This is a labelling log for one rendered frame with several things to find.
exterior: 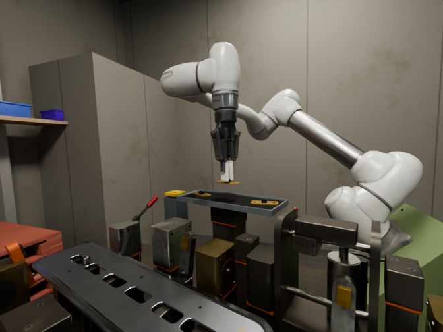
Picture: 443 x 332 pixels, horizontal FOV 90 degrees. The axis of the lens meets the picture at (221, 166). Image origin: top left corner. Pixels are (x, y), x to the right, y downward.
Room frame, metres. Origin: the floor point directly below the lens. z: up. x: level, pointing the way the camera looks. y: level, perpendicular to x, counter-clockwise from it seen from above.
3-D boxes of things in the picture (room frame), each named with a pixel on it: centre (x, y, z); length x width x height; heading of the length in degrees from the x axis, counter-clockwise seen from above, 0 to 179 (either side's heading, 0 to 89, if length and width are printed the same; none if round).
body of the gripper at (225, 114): (0.75, -0.02, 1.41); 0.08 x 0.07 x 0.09; 136
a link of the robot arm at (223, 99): (0.75, -0.02, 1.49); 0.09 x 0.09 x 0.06
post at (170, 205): (0.89, 0.19, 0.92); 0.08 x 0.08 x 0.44; 55
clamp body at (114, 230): (0.82, 0.36, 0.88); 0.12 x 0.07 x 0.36; 145
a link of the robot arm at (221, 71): (0.76, -0.01, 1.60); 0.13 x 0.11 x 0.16; 68
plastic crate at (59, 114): (2.19, 1.51, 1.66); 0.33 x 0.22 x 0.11; 160
